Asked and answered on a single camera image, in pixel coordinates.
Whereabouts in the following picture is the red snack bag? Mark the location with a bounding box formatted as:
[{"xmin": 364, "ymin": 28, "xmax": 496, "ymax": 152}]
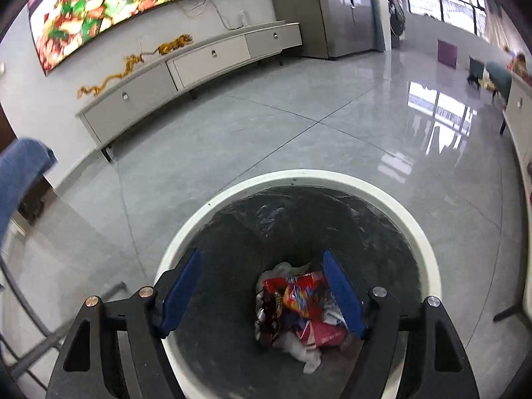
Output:
[{"xmin": 262, "ymin": 271, "xmax": 327, "ymax": 319}]

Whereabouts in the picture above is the black trash bag liner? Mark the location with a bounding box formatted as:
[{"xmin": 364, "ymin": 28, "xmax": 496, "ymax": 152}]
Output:
[{"xmin": 173, "ymin": 187, "xmax": 421, "ymax": 398}]

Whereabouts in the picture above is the trash pile in bin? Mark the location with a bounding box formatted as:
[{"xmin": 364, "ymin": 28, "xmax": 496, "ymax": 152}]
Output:
[{"xmin": 254, "ymin": 262, "xmax": 348, "ymax": 374}]

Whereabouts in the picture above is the white round trash bin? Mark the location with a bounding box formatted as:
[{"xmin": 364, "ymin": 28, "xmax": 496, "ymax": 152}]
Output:
[{"xmin": 154, "ymin": 168, "xmax": 443, "ymax": 399}]

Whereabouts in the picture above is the blue fluffy rug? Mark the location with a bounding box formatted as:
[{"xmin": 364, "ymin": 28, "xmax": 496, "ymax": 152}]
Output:
[{"xmin": 0, "ymin": 138, "xmax": 57, "ymax": 240}]

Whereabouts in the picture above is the white TV cabinet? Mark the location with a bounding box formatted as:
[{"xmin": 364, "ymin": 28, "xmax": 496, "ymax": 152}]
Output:
[{"xmin": 77, "ymin": 21, "xmax": 302, "ymax": 156}]

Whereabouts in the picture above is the white long counter table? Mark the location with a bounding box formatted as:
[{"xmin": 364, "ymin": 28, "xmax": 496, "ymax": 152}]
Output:
[{"xmin": 492, "ymin": 72, "xmax": 532, "ymax": 325}]

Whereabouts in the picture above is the teal sofa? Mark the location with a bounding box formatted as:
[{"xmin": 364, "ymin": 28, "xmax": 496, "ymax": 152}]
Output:
[{"xmin": 485, "ymin": 61, "xmax": 512, "ymax": 103}]

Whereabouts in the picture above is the purple cube stool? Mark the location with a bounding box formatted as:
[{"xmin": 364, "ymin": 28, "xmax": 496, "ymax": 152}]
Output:
[{"xmin": 437, "ymin": 40, "xmax": 458, "ymax": 68}]

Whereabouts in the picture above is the golden dragon ornament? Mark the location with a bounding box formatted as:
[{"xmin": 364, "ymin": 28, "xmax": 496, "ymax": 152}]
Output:
[{"xmin": 76, "ymin": 34, "xmax": 194, "ymax": 99}]

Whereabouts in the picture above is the grey refrigerator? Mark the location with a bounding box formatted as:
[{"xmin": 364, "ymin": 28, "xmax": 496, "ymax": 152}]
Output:
[{"xmin": 271, "ymin": 0, "xmax": 385, "ymax": 60}]

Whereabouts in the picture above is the grey metal chair frame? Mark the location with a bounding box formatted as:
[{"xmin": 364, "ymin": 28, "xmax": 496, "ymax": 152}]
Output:
[{"xmin": 0, "ymin": 257, "xmax": 127, "ymax": 391}]

